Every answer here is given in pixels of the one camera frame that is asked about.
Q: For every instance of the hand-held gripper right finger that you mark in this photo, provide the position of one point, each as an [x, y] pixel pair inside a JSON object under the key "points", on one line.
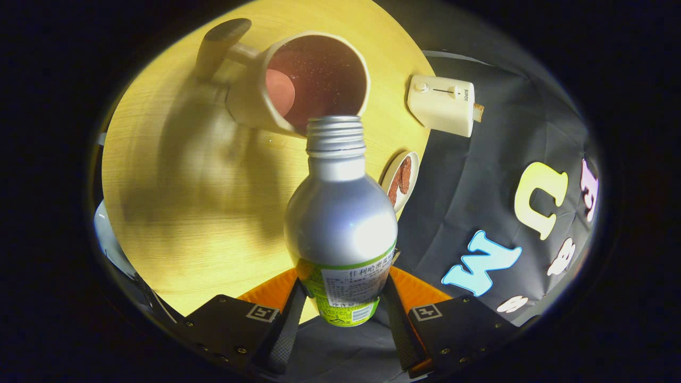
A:
{"points": [[401, 332]]}

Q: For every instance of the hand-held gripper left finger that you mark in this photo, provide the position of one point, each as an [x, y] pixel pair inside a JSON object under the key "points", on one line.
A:
{"points": [[287, 332]]}

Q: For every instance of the silver juice bottle green label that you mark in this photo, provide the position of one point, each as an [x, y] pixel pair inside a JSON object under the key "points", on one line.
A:
{"points": [[340, 213]]}

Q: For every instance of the red sausage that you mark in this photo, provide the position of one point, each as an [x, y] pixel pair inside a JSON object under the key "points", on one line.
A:
{"points": [[394, 192], [405, 174]]}

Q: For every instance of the black backdrop cloth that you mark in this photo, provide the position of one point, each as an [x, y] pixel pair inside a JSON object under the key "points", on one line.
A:
{"points": [[468, 202]]}

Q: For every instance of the white round plate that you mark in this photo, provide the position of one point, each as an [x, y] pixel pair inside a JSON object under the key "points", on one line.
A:
{"points": [[387, 178]]}

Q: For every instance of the wooden table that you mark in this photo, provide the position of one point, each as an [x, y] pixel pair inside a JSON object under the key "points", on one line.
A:
{"points": [[186, 213]]}

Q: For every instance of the cream toaster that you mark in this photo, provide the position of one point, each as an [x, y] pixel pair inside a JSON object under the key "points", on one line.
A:
{"points": [[441, 106]]}

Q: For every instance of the toast slice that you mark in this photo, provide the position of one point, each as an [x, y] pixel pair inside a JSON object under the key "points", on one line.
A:
{"points": [[479, 113]]}

